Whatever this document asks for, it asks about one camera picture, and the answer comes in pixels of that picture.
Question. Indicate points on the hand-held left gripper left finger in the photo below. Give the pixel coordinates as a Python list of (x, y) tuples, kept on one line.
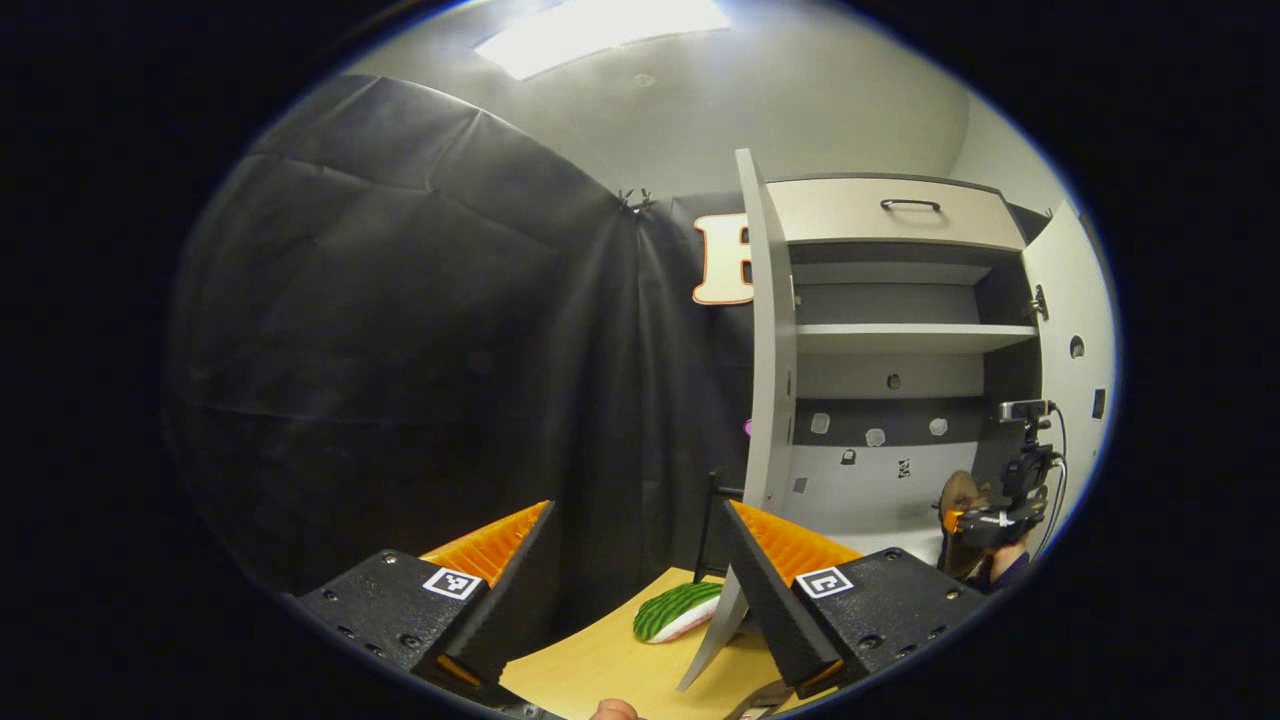
[(515, 600)]

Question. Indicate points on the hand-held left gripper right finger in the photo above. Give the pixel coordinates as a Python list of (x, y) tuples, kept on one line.
[(770, 610)]

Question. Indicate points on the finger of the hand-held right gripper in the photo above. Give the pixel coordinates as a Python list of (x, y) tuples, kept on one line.
[(1010, 520)]

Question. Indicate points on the white shoe cabinet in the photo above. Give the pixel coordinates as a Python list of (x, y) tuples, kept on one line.
[(880, 500)]

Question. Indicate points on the white shoe cabinet door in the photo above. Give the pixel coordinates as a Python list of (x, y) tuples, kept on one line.
[(1085, 300), (770, 350)]

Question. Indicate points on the metal door hinge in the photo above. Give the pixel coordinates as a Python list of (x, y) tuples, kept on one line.
[(1040, 302)]

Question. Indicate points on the white cabinet shelf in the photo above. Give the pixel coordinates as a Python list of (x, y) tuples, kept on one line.
[(900, 338)]

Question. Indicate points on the white cabinet drawer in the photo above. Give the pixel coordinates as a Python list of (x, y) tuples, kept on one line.
[(850, 212)]

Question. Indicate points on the green watermelon slice toy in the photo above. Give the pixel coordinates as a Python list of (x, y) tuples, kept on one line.
[(675, 610)]

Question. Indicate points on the black cloth clip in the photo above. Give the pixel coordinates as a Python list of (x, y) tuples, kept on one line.
[(635, 203)]

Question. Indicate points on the ceiling light panel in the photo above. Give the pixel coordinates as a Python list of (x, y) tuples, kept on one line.
[(600, 30)]

